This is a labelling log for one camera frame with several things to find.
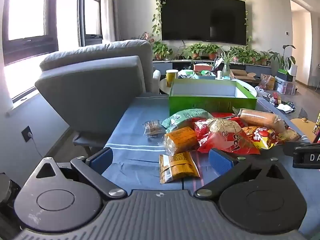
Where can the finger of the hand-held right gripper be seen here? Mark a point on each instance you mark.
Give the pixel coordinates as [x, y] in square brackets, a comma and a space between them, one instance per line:
[288, 148]

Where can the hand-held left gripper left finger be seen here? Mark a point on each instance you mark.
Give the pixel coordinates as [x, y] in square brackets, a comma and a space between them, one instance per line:
[100, 160]

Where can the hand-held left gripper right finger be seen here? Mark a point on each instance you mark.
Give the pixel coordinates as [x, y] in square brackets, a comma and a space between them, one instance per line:
[220, 160]

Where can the brown clear snack packet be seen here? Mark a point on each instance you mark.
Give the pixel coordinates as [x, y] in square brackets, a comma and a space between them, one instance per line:
[291, 134]

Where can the large red white snack bag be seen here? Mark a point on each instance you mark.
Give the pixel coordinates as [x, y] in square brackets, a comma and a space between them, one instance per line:
[225, 133]

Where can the red yellow noodle snack bag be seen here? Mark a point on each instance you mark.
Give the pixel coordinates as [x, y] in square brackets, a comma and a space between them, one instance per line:
[265, 136]

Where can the clear bread loaf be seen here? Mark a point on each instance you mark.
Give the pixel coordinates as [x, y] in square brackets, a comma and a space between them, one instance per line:
[260, 117]

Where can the orange brown snack packet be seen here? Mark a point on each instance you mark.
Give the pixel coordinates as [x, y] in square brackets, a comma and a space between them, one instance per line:
[177, 166]

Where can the orange cracker packet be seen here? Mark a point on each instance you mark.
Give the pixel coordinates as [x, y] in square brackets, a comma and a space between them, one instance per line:
[180, 137]

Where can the mint green snack packet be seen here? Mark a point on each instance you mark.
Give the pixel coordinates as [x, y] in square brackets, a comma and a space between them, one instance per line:
[185, 116]

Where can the green cardboard box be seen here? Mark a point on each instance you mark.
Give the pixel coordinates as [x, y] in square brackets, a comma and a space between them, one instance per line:
[212, 103]

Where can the small clear nut bar packet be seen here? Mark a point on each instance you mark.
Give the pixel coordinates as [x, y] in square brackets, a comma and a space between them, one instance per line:
[153, 127]

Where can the wooden side table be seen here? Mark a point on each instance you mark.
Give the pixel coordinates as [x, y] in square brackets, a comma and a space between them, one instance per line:
[301, 127]

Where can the dark oval coffee table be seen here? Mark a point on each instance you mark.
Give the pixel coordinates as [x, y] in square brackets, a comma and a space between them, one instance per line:
[272, 107]

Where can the blue striped tablecloth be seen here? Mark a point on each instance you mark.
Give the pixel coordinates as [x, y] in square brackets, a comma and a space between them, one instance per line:
[140, 140]

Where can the clear storage bin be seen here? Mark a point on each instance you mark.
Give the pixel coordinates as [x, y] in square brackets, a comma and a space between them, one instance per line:
[286, 87]

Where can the white plastic bag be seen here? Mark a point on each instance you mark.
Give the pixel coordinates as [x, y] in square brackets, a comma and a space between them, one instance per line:
[260, 91]

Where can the grey armchair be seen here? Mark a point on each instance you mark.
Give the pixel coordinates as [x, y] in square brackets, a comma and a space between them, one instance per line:
[95, 92]

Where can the small green black box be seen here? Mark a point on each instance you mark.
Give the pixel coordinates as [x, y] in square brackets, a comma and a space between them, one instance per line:
[283, 74]

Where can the small white bottle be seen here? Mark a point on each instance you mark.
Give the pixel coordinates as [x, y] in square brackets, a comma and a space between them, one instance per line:
[219, 74]

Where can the dark television console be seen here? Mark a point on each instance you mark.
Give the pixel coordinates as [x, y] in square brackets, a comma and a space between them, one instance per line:
[257, 68]

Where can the open cardboard box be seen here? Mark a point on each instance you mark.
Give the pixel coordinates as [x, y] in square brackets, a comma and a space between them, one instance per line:
[243, 74]

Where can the large leaf plant white pot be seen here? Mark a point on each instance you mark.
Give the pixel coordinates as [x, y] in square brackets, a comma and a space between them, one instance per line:
[285, 60]

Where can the red container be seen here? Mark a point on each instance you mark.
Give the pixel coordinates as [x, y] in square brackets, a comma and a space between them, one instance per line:
[202, 67]

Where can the yellow cup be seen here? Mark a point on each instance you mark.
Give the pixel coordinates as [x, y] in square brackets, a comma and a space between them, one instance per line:
[172, 78]

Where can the glass vase with green plant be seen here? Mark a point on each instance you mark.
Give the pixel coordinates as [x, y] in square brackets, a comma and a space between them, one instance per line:
[226, 65]

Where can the potted green plant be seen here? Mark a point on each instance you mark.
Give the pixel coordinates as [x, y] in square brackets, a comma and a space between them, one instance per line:
[212, 50]
[195, 50]
[240, 53]
[261, 57]
[161, 50]

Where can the dark framed window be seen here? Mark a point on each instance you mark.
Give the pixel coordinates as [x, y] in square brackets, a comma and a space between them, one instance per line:
[50, 40]

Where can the beige curtain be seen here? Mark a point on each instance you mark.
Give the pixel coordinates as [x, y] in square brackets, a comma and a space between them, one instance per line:
[110, 10]

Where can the trailing green vine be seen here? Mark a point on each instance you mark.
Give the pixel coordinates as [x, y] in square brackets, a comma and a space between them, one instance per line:
[157, 17]

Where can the black wall socket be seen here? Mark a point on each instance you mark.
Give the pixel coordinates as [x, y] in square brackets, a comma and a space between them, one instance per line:
[27, 133]

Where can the wall television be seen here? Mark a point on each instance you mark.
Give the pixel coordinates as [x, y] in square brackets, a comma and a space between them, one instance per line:
[202, 17]

